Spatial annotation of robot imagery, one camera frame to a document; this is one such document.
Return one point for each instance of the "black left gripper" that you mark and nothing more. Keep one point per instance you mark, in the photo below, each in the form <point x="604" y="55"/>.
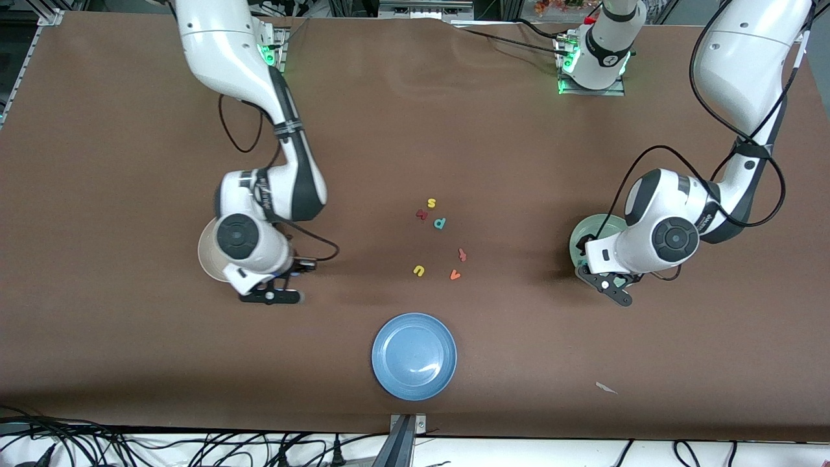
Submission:
<point x="582" y="242"/>

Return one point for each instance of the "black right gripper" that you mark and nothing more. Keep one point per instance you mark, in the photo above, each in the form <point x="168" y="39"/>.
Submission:
<point x="296" y="266"/>

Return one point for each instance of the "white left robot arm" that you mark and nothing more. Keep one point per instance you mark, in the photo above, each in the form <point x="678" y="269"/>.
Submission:
<point x="739" y="58"/>

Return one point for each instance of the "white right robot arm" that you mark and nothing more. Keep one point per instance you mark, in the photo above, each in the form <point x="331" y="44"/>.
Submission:
<point x="220" y="45"/>

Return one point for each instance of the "pale green plate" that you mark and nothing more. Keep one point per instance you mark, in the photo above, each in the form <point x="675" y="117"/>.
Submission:
<point x="587" y="230"/>

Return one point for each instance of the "beige brown plate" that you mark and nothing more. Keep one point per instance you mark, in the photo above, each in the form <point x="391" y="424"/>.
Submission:
<point x="206" y="250"/>

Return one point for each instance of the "white paper scrap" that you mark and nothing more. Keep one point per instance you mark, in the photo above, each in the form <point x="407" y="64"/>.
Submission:
<point x="605" y="387"/>

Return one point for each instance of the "blue plate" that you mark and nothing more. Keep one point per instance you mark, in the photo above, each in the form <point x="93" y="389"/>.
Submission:
<point x="414" y="357"/>

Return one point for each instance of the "large table cover sheet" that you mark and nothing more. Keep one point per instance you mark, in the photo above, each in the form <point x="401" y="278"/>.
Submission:
<point x="130" y="337"/>

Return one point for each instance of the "orange artificial flowers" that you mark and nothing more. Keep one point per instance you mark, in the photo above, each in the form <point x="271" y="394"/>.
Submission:
<point x="557" y="5"/>

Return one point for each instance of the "grey power strip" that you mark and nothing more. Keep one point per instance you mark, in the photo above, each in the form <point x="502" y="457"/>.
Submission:
<point x="421" y="10"/>

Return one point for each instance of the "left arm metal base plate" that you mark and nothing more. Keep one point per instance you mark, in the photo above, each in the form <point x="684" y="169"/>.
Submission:
<point x="593" y="92"/>

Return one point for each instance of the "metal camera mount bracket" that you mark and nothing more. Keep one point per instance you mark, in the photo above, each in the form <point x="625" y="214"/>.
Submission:
<point x="403" y="447"/>

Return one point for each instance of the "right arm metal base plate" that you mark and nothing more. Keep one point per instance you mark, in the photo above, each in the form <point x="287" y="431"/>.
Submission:
<point x="280" y="55"/>

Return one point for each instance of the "aluminium frame rail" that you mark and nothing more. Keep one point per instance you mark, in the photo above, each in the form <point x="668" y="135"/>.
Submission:
<point x="52" y="17"/>

